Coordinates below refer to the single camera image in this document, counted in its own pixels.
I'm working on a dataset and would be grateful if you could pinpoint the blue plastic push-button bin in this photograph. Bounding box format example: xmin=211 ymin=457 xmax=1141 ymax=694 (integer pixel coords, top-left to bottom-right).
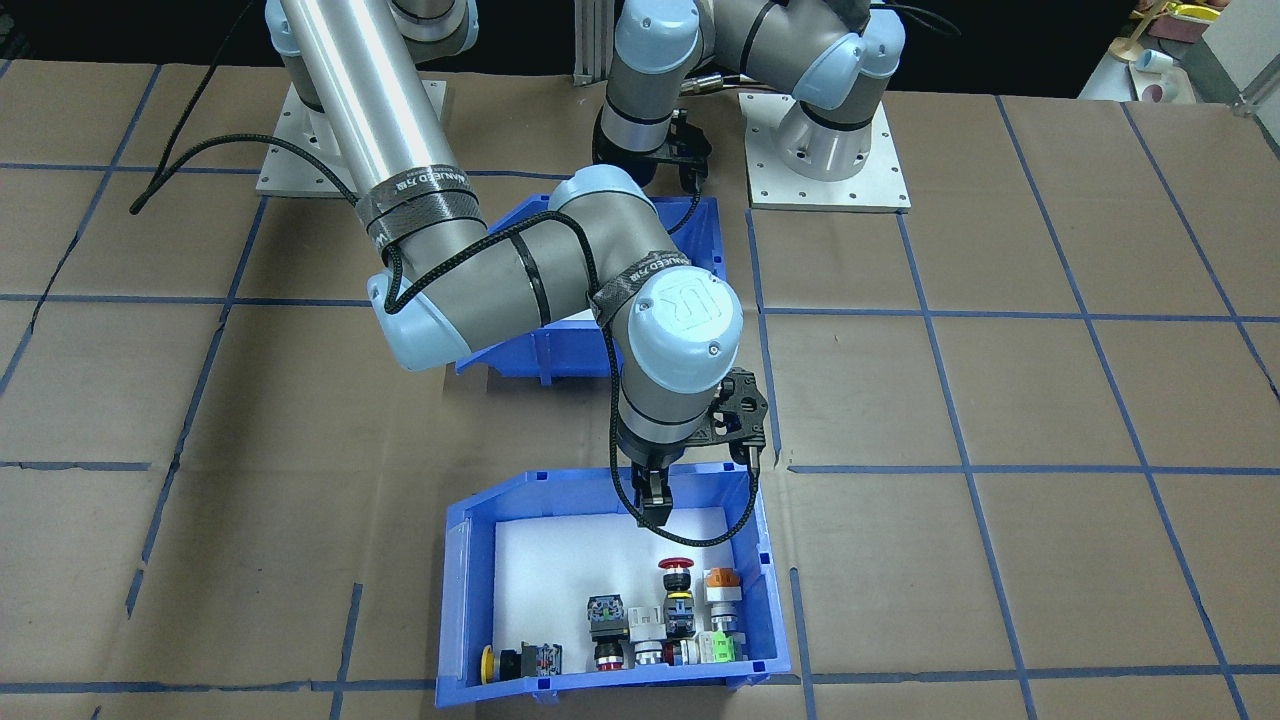
xmin=435 ymin=462 xmax=793 ymax=709

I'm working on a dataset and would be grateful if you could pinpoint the yellow push button black body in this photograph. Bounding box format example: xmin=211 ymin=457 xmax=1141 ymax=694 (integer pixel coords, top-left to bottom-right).
xmin=480 ymin=642 xmax=564 ymax=683

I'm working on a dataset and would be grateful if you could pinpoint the blue plastic battery bin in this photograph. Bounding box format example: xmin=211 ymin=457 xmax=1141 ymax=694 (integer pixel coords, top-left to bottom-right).
xmin=455 ymin=193 xmax=723 ymax=388

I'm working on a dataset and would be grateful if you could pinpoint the wooden stand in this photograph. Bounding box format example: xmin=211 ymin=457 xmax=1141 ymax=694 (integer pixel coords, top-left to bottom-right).
xmin=1108 ymin=0 xmax=1166 ymax=66

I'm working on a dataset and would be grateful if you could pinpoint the red mushroom yellow-ring button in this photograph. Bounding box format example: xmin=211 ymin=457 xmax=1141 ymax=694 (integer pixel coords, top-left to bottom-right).
xmin=658 ymin=557 xmax=699 ymax=637

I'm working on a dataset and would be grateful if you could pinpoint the black printed velcro strap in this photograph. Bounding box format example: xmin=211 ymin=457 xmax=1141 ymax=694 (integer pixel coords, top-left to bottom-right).
xmin=355 ymin=165 xmax=481 ymax=251
xmin=588 ymin=250 xmax=693 ymax=326

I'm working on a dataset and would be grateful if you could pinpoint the orange capped grey switch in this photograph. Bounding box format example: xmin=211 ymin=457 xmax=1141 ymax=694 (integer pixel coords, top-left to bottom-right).
xmin=703 ymin=567 xmax=743 ymax=636

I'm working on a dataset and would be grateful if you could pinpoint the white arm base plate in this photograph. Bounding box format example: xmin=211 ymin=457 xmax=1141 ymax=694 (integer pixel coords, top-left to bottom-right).
xmin=255 ymin=80 xmax=448 ymax=198
xmin=738 ymin=92 xmax=913 ymax=213

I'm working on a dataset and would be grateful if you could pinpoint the red capped black switch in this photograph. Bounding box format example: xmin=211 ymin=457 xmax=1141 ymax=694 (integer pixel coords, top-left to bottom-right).
xmin=587 ymin=595 xmax=629 ymax=671

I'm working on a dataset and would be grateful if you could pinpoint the white silver push button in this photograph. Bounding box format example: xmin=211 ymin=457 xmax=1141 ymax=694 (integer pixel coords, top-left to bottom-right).
xmin=625 ymin=605 xmax=669 ymax=669

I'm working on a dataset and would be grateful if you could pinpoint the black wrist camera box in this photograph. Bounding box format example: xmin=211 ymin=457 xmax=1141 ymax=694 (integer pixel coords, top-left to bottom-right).
xmin=660 ymin=108 xmax=715 ymax=196
xmin=700 ymin=368 xmax=771 ymax=471

